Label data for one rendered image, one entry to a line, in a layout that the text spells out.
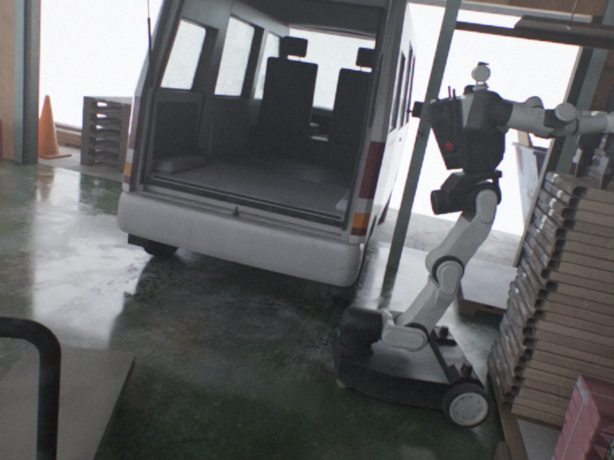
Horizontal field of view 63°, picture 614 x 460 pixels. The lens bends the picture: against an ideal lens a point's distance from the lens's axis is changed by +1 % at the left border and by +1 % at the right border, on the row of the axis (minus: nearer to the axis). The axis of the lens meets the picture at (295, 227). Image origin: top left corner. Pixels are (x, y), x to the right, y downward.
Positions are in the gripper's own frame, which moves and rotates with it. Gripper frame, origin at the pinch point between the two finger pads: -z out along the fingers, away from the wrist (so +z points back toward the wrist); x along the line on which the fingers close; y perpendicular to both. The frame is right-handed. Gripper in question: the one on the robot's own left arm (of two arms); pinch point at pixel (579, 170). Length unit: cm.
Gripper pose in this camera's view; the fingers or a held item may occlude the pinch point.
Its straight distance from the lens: 261.7
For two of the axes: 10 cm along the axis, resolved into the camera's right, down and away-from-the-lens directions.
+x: -2.4, 2.3, -9.4
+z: 1.6, -9.5, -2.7
